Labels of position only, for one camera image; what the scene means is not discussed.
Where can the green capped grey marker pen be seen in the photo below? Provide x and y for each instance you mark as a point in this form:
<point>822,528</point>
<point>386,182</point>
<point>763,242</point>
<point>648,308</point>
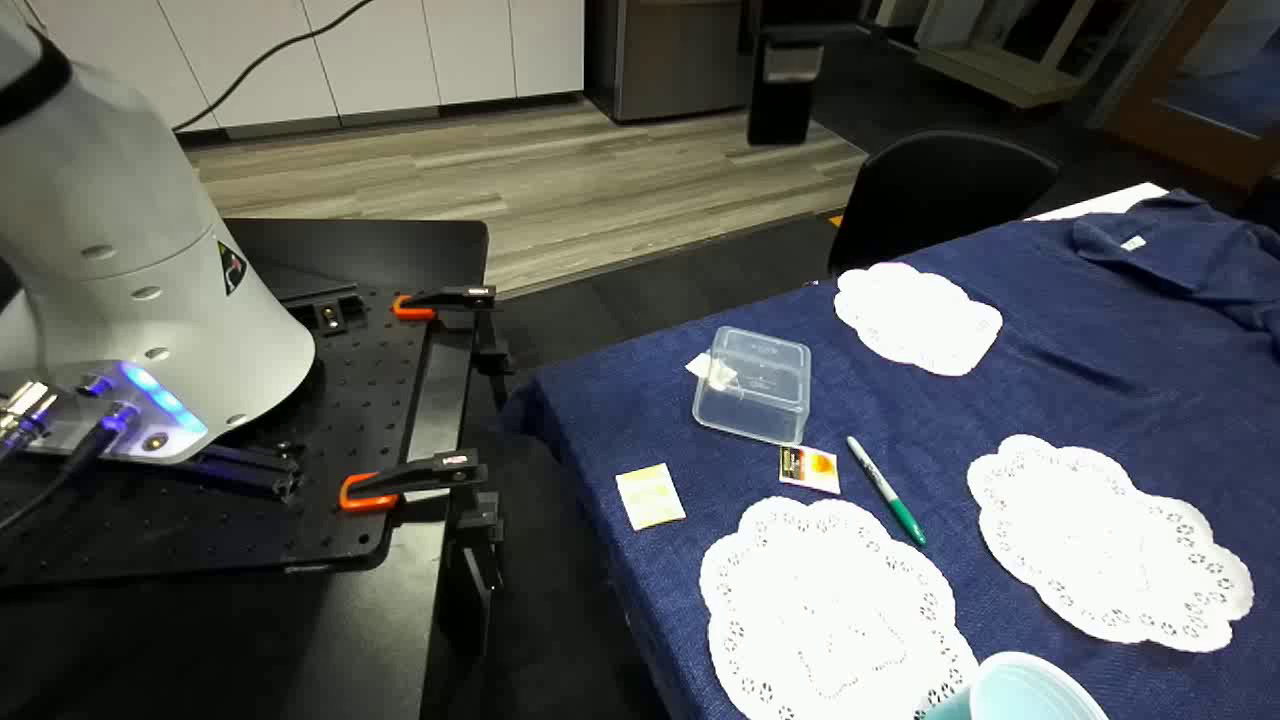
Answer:
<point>885,489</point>

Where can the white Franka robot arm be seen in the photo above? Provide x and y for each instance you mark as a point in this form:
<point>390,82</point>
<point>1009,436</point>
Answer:
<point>133,265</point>

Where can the teal plastic cup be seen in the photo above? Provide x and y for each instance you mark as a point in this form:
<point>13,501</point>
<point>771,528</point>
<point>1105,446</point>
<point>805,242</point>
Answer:
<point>1022,690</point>

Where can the white paper scrap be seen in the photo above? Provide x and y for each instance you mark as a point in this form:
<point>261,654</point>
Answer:
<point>703,369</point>

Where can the clear plastic lidded container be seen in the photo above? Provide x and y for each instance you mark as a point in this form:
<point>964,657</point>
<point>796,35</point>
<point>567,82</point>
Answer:
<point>752,386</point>

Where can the pale cream paper sachet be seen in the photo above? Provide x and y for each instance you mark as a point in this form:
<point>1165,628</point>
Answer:
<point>648,498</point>

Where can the orange tea bag packet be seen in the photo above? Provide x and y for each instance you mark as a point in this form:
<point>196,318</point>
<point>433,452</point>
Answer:
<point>809,469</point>

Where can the white paper lace doily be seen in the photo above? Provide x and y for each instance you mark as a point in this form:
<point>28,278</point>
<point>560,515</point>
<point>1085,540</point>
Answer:
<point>825,613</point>
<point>921,320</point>
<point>1105,545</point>

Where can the stainless steel appliance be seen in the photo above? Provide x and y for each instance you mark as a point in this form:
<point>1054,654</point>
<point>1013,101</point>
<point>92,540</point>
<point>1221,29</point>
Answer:
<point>674,60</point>

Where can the black office chair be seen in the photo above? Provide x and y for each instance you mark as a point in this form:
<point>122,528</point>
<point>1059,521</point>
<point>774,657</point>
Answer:
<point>943,192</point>

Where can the white cabinets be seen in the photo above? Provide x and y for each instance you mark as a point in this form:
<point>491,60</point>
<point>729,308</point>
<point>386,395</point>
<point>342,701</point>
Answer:
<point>400,44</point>

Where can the navy blue tablecloth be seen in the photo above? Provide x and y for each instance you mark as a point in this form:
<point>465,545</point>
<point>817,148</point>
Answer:
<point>1064,386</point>

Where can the black robot cart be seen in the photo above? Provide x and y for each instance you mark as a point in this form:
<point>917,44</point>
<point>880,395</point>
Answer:
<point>266,654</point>

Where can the white board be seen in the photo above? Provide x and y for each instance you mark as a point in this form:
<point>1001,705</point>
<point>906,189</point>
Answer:
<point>1105,203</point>

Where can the navy blue collared shirt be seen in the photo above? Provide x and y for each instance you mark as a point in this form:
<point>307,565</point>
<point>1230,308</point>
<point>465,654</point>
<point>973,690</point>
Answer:
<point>1187,260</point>

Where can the wooden door frame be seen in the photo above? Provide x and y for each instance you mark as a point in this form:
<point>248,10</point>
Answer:
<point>1201,133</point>

